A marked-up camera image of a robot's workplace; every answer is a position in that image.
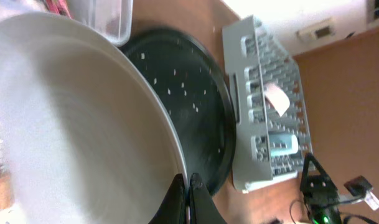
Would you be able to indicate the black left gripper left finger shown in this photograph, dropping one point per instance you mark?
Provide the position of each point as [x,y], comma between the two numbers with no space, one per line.
[173,207]

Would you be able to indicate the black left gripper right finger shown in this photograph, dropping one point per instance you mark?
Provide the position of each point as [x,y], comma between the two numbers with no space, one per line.
[201,206]

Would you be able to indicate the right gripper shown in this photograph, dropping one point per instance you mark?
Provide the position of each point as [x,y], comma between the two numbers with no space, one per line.
[319,191]

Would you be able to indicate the blue plastic cup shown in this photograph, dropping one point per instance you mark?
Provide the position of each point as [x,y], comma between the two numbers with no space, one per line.
[283,144]

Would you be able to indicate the grey plate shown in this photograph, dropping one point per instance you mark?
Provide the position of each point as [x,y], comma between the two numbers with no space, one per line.
[84,136]

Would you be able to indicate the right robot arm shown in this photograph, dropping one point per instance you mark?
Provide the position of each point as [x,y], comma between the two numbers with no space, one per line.
[331,215]

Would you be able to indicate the grey dishwasher rack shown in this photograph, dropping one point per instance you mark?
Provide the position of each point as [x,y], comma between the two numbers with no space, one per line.
[254,57]

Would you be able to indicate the round black tray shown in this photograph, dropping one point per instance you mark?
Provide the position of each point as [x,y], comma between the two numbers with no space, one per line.
[192,89]

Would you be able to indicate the clear plastic bin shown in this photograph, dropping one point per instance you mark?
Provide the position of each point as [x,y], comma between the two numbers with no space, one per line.
[110,18]

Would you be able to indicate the red snack wrapper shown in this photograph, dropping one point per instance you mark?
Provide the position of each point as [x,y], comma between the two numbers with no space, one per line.
[59,7]

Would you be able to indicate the white wall outlet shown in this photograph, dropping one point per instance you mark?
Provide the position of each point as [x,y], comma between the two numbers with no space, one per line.
[317,31]

